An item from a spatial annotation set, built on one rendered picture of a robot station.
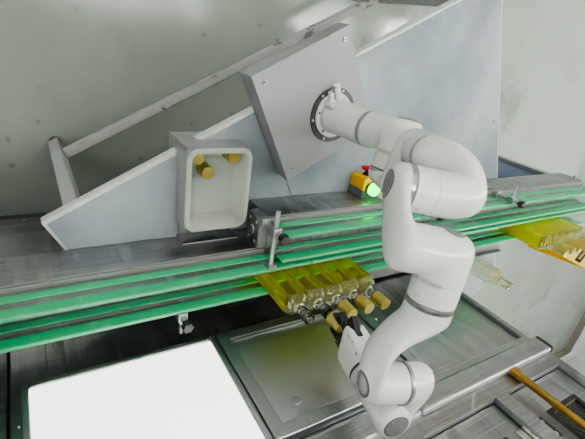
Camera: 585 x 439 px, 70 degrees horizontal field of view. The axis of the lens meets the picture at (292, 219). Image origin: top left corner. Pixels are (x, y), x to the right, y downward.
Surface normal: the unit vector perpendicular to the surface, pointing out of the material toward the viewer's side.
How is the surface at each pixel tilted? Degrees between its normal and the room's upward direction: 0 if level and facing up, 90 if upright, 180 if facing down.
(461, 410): 90
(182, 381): 90
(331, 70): 2
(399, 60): 0
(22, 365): 90
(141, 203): 0
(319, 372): 90
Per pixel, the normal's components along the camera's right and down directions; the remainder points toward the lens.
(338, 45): 0.54, 0.41
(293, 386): 0.15, -0.90
